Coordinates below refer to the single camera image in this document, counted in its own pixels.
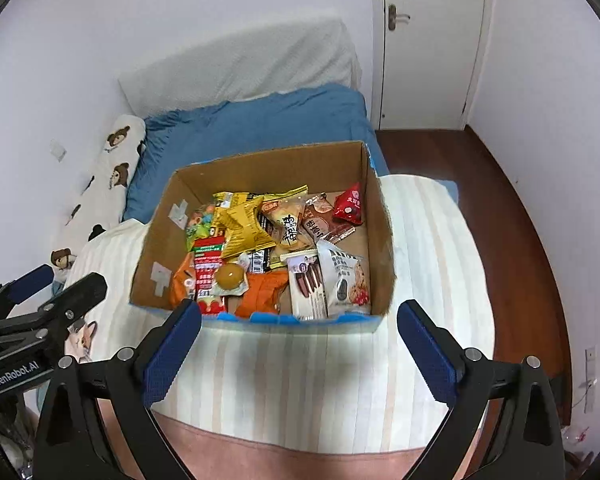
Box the bear print pillow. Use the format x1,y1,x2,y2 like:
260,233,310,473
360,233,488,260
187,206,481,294
50,114,147,284

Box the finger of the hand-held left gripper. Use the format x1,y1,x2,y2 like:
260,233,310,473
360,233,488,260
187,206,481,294
0,264,55,319
0,272,109,352

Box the colourful candy packet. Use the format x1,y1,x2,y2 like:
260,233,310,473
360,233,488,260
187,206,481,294
186,203,227,253

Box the orange crinkled chip packet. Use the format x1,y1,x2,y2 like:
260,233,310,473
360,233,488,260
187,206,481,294
234,271,290,319

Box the white door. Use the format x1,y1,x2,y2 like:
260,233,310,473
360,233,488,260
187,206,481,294
370,0,496,132

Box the long red snack packet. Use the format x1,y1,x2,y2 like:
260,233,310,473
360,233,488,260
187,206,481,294
192,237,227,315

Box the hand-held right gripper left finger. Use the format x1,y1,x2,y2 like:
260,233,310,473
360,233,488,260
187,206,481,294
32,298,203,480

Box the long yellow snack packet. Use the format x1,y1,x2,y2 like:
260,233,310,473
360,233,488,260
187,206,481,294
213,191,262,211

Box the blue blanket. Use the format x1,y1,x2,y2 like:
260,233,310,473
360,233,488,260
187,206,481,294
122,82,459,225

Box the small red snack packet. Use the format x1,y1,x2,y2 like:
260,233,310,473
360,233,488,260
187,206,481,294
332,182,367,225

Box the white wall outlet with cable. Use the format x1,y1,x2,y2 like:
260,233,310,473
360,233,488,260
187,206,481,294
575,347,600,415

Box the clear yellow biscuit packet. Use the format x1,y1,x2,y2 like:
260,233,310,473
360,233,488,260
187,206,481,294
259,186,317,253

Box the orange snack packet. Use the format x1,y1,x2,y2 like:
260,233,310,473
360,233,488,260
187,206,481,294
169,254,199,312

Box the black snack packet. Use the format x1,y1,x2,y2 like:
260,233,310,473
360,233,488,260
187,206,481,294
249,249,272,275

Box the striped cream blanket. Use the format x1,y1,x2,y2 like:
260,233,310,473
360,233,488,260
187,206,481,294
62,174,497,457

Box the cat print cushion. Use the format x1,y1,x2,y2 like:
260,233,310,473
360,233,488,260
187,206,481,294
65,319,100,364

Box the round yellow pastry packet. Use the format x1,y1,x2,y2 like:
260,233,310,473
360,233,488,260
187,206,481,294
214,262,250,295

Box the metal door handle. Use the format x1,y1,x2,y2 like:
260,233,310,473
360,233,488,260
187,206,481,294
387,4,412,32

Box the white cracker packet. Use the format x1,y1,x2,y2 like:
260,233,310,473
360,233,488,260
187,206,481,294
316,241,372,319

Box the white chocolate biscuit packet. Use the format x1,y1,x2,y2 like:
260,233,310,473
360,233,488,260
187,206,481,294
286,251,329,320

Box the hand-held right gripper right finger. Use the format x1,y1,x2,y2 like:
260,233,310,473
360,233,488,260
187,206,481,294
396,299,566,480

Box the gold zigzag snack packet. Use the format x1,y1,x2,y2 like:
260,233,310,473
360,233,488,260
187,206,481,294
217,194,277,260

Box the white covered pillow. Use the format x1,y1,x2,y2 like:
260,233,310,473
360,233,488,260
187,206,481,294
117,16,364,114

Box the brown cardboard box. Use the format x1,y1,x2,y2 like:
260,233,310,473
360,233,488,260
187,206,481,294
129,141,398,335

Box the brown red biscuit packet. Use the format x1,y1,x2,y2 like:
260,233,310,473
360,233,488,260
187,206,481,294
300,193,357,247

